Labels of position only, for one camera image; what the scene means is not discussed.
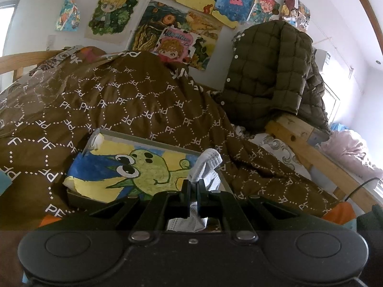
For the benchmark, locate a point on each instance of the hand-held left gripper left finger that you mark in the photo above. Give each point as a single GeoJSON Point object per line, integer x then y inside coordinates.
{"type": "Point", "coordinates": [186, 194]}

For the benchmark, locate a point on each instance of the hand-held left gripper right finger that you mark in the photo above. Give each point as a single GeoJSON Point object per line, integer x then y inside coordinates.
{"type": "Point", "coordinates": [203, 194]}

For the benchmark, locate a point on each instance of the grey metal tray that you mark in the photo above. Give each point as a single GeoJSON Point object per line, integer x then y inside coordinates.
{"type": "Point", "coordinates": [119, 134]}

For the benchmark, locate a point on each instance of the colourful striped blanket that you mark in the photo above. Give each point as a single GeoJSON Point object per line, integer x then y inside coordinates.
{"type": "Point", "coordinates": [341, 213]}

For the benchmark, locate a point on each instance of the pink blanket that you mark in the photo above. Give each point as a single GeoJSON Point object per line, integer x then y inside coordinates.
{"type": "Point", "coordinates": [350, 149]}

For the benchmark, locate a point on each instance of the swirl patterned pillow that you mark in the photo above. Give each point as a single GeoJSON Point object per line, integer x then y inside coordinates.
{"type": "Point", "coordinates": [278, 151]}

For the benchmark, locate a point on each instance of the brown patterned quilt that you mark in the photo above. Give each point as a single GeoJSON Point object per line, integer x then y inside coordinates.
{"type": "Point", "coordinates": [119, 95]}

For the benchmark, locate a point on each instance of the window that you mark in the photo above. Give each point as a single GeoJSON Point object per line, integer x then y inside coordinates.
{"type": "Point", "coordinates": [7, 27]}
{"type": "Point", "coordinates": [330, 101]}

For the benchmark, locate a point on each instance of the olive quilted jacket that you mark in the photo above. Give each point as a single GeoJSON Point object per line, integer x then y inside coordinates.
{"type": "Point", "coordinates": [263, 65]}

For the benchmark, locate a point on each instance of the white air conditioner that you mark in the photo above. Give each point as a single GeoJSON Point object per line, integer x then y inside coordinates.
{"type": "Point", "coordinates": [322, 60]}

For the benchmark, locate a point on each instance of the swirly yellow painting poster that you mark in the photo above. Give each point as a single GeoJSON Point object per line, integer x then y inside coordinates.
{"type": "Point", "coordinates": [155, 21]}

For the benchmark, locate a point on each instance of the blonde figure green drawing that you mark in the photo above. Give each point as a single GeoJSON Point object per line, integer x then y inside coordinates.
{"type": "Point", "coordinates": [112, 13]}

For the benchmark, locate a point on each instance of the pink jellyfish pixel drawing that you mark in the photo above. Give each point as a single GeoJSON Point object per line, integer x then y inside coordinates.
{"type": "Point", "coordinates": [235, 0]}

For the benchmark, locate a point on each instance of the red-haired figure drawing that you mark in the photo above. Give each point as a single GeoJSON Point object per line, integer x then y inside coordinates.
{"type": "Point", "coordinates": [264, 6]}

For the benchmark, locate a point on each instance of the crumpled figure drawing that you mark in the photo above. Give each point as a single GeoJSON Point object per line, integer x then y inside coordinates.
{"type": "Point", "coordinates": [294, 9]}

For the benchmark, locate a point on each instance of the curved wooden beam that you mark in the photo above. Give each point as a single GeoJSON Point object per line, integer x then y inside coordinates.
{"type": "Point", "coordinates": [365, 4]}

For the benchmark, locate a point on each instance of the colourful cut-out drawing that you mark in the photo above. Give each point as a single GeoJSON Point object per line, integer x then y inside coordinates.
{"type": "Point", "coordinates": [67, 6]}

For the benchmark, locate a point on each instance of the wooden bed frame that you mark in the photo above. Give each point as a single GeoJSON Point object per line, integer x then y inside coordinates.
{"type": "Point", "coordinates": [302, 143]}

